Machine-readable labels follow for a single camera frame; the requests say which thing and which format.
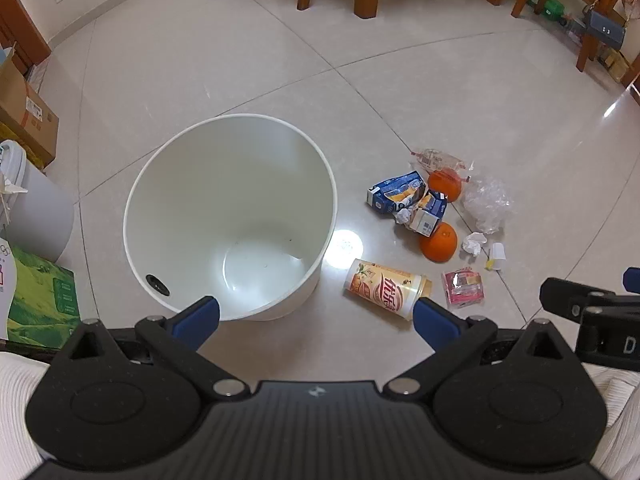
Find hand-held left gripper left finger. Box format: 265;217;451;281
50;296;249;402

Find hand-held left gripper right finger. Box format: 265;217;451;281
384;297;583;402

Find pink snack packet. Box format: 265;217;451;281
441;268;486;310

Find yellow milk tea cup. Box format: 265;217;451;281
343;258;433;322

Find small white cup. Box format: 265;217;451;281
485;242;507;272

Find orange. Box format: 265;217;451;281
419;221;459;263
426;170;465;203

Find small blue milk carton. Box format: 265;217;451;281
411;191;448;237

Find clear plastic bag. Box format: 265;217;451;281
461;175;516;235

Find white trash bin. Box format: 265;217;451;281
122;114;338;322

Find large blue milk carton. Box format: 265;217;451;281
366;171;429;216

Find clear wrapper with red print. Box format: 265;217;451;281
410;148;473;183

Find person's right leg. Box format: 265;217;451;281
585;362;640;480

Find green printed carton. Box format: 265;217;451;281
0;242;82;346

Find white cylindrical appliance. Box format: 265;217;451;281
0;140;76;263

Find yellow green box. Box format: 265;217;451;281
597;45;632;83

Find wooden side table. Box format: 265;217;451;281
511;0;633;73

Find grey blue box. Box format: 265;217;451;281
585;7;628;51

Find brown cardboard box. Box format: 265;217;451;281
0;60;60;168

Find green plastic bottles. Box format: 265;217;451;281
517;0;566;21

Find wooden door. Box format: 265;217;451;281
0;0;53;73

